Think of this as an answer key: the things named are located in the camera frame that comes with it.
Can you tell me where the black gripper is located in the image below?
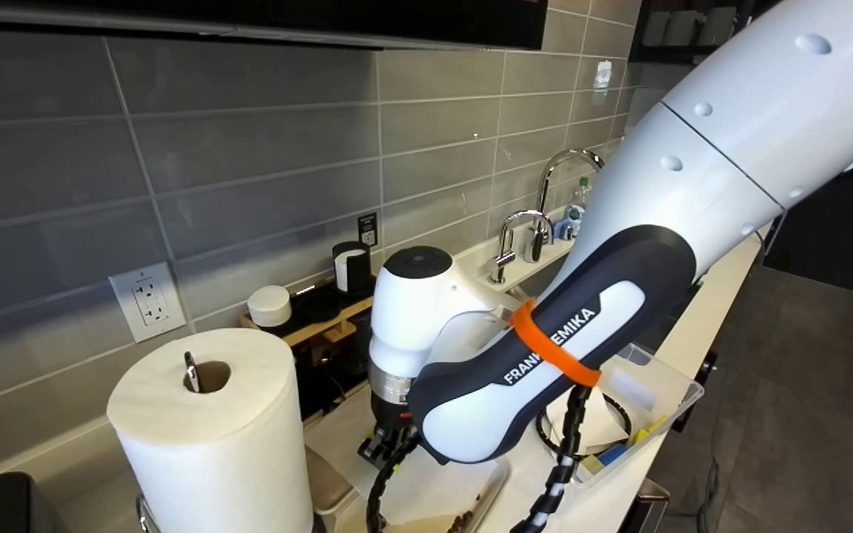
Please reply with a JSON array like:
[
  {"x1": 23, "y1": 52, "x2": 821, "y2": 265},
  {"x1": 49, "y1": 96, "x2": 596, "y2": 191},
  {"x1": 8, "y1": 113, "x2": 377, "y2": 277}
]
[{"x1": 356, "y1": 393, "x2": 421, "y2": 467}]

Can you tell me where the white napkin sheet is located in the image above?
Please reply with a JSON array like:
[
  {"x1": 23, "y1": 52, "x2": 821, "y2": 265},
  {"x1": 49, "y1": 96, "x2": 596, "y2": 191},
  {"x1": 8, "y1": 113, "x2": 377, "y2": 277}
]
[{"x1": 381, "y1": 452, "x2": 501, "y2": 530}]

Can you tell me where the wooden countertop organizer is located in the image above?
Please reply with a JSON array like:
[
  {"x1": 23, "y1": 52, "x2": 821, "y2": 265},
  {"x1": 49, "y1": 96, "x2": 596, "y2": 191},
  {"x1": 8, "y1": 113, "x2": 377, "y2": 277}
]
[{"x1": 234, "y1": 273, "x2": 381, "y2": 421}]

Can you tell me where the black and white cup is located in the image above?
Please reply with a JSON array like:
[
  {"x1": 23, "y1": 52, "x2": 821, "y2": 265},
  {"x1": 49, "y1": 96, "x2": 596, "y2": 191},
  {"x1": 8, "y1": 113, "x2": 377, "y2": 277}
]
[{"x1": 328, "y1": 240, "x2": 377, "y2": 298}]

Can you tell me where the white paper towel roll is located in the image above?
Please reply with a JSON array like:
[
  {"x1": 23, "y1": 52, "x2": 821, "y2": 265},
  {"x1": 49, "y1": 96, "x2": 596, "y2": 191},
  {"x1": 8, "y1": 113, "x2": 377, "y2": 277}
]
[{"x1": 103, "y1": 326, "x2": 317, "y2": 533}]

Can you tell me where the white round container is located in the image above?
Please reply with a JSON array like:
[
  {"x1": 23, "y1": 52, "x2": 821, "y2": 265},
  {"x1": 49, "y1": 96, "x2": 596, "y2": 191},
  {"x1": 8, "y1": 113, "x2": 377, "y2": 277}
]
[{"x1": 243, "y1": 282, "x2": 297, "y2": 332}]

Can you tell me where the stainless steel sink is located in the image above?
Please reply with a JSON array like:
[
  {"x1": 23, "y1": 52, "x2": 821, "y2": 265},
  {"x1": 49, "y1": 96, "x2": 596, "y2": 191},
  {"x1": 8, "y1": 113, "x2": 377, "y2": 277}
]
[{"x1": 498, "y1": 256, "x2": 579, "y2": 302}]

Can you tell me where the paper towel holder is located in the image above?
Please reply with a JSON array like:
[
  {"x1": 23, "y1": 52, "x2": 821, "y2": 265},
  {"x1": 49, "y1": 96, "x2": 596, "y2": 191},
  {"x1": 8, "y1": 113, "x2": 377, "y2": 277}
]
[{"x1": 178, "y1": 350, "x2": 205, "y2": 396}]

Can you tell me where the small chrome faucet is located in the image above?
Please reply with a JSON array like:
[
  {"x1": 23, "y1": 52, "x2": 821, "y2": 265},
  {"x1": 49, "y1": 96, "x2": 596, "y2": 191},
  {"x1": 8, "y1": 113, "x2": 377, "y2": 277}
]
[{"x1": 489, "y1": 208, "x2": 557, "y2": 286}]

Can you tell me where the crumpled white paper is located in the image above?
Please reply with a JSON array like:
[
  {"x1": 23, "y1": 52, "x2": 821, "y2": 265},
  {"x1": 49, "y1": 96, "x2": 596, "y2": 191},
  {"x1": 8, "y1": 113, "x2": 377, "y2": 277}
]
[{"x1": 575, "y1": 387, "x2": 640, "y2": 452}]

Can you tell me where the small blue item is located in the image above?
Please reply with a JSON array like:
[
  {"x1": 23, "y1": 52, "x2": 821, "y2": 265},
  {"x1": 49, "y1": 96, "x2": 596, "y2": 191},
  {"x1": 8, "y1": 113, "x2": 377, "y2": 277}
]
[{"x1": 596, "y1": 444, "x2": 640, "y2": 471}]

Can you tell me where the soap bottle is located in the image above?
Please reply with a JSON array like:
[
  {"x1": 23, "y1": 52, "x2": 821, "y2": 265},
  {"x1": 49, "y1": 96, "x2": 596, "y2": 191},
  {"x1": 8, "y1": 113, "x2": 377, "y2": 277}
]
[{"x1": 550, "y1": 199, "x2": 588, "y2": 242}]

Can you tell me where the dark upper cabinet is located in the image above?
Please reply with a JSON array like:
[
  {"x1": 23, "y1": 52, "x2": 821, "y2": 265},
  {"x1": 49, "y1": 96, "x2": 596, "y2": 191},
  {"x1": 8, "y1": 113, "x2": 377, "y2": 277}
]
[{"x1": 0, "y1": 0, "x2": 550, "y2": 52}]

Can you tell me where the black spiral cable ring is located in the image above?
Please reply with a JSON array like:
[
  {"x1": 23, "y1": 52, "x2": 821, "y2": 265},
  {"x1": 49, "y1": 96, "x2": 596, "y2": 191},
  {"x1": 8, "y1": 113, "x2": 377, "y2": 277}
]
[{"x1": 536, "y1": 390, "x2": 640, "y2": 465}]

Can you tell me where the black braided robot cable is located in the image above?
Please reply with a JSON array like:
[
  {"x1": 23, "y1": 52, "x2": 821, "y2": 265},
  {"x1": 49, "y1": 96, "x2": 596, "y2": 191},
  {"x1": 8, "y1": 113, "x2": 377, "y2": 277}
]
[{"x1": 360, "y1": 381, "x2": 597, "y2": 533}]

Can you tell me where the orange strap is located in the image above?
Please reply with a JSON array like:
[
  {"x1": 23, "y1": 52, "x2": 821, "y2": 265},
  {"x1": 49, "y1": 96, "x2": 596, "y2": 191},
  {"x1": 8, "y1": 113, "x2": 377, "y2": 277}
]
[{"x1": 505, "y1": 298, "x2": 605, "y2": 390}]

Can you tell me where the black wall outlet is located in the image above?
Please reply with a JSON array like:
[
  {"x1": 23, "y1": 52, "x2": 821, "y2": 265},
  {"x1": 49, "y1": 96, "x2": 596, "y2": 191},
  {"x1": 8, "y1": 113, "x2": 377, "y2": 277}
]
[{"x1": 356, "y1": 210, "x2": 381, "y2": 249}]

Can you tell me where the small white wall outlet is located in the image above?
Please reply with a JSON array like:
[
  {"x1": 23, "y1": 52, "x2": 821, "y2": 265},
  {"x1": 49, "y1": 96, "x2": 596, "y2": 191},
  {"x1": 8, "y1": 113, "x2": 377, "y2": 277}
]
[{"x1": 593, "y1": 59, "x2": 616, "y2": 96}]

